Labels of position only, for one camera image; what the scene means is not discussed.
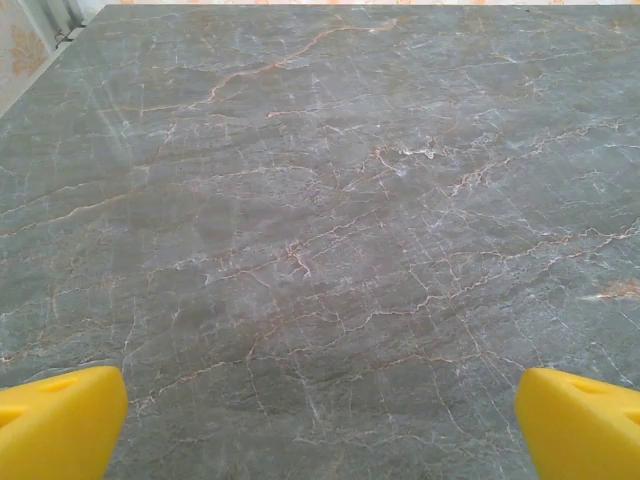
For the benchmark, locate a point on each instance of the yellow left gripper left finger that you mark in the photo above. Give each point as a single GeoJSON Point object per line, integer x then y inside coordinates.
{"type": "Point", "coordinates": [55, 425]}

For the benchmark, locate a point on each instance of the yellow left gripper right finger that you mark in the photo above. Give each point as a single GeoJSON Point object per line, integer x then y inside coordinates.
{"type": "Point", "coordinates": [580, 430]}

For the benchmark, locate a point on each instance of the aluminium corner post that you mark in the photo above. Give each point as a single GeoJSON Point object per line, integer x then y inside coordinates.
{"type": "Point", "coordinates": [61, 12]}

